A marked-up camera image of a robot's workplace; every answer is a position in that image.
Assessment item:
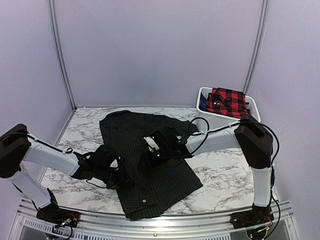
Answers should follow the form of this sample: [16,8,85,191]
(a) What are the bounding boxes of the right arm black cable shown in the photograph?
[162,117,281,233]

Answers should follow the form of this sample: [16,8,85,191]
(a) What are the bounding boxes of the red black plaid shirt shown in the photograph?
[206,87,251,119]

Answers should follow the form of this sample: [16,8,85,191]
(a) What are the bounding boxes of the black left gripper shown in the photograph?
[94,165,135,191]

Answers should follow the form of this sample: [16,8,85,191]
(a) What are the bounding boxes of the blue plaid shirt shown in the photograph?
[199,96,207,112]

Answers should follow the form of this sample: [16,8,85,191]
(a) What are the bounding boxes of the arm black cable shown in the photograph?
[162,117,281,233]
[0,132,126,188]

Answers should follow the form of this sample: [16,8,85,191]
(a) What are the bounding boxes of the right aluminium corner post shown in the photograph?
[242,0,270,95]

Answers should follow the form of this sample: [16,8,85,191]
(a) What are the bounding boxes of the aluminium corner post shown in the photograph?
[242,0,270,95]
[48,0,77,112]

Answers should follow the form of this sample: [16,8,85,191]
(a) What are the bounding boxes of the white plastic bin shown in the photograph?
[196,87,261,131]

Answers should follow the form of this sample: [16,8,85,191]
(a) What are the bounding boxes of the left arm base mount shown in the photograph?
[36,203,80,228]

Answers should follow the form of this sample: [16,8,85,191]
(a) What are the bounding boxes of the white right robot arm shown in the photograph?
[138,119,274,224]

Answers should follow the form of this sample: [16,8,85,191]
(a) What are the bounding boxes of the aluminium front frame rail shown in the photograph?
[8,199,302,240]

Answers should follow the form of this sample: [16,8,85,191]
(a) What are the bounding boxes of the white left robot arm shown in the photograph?
[0,123,134,223]

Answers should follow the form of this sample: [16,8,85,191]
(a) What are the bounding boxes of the left aluminium corner post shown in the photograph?
[48,0,77,112]

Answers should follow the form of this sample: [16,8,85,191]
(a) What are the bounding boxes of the black pinstriped long sleeve shirt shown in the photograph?
[99,110,203,220]

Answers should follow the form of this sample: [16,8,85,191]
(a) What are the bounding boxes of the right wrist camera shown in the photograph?
[141,136,160,152]

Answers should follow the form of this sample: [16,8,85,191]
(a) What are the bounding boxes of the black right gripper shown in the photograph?
[137,145,173,170]

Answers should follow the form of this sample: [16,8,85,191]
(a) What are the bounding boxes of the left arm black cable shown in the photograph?
[0,132,126,188]

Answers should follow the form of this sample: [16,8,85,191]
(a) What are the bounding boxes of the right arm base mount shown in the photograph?
[229,201,275,229]

